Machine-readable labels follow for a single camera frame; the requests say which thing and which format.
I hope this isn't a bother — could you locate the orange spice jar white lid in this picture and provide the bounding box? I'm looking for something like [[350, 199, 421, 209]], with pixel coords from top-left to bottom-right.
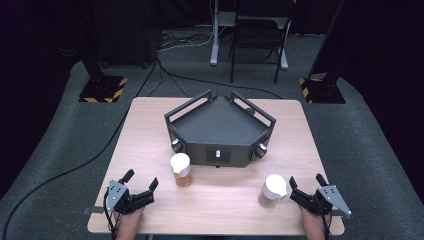
[[169, 152, 194, 188]]

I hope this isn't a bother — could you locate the left hand-held gripper cable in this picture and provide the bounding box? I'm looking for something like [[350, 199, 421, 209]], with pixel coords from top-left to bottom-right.
[[103, 189, 118, 240]]

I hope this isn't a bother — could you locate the person's left hand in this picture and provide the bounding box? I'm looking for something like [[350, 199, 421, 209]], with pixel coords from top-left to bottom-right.
[[112, 206, 146, 240]]

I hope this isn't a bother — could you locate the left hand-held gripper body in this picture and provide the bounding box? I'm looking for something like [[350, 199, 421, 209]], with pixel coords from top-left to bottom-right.
[[105, 179, 156, 215]]

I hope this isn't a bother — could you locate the dark grey corner rack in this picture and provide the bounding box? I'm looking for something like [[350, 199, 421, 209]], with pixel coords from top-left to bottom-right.
[[163, 88, 278, 169]]

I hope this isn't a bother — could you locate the black stand with striped base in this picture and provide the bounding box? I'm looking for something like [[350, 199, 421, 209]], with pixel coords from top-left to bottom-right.
[[298, 0, 347, 105], [78, 49, 129, 104]]

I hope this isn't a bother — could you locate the bundle of floor cables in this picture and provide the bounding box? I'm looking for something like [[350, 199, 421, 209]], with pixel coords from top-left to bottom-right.
[[157, 29, 215, 53]]

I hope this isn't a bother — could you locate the curved black floor cable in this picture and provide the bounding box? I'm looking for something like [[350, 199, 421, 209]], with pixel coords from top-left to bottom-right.
[[155, 57, 284, 100]]

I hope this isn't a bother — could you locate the long black floor cable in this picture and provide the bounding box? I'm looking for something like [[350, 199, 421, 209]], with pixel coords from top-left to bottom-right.
[[0, 56, 158, 240]]

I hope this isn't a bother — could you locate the person's right hand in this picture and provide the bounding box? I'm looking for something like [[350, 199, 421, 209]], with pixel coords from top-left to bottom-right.
[[299, 205, 332, 240]]

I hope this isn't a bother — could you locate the white desk frame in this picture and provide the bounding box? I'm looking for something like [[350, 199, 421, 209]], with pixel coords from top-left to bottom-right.
[[209, 0, 290, 71]]

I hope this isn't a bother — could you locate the hand-held gripper cable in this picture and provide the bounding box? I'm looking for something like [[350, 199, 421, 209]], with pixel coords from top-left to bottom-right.
[[103, 189, 118, 240], [320, 214, 333, 240]]

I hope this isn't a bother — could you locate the black chair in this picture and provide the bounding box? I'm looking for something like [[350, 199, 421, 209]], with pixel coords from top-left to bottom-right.
[[228, 13, 295, 85]]

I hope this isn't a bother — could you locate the pale spice jar white lid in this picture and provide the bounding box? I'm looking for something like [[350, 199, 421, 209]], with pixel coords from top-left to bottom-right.
[[258, 173, 288, 209]]

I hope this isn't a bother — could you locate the right hand-held gripper cable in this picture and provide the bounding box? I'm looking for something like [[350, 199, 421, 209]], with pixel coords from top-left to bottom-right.
[[320, 214, 333, 240]]

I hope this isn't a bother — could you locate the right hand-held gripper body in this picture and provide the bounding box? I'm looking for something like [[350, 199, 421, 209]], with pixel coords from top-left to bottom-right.
[[289, 184, 353, 220]]

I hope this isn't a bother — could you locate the grey tape strip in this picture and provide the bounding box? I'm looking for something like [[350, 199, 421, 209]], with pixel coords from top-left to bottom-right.
[[329, 209, 353, 220], [82, 206, 105, 215]]

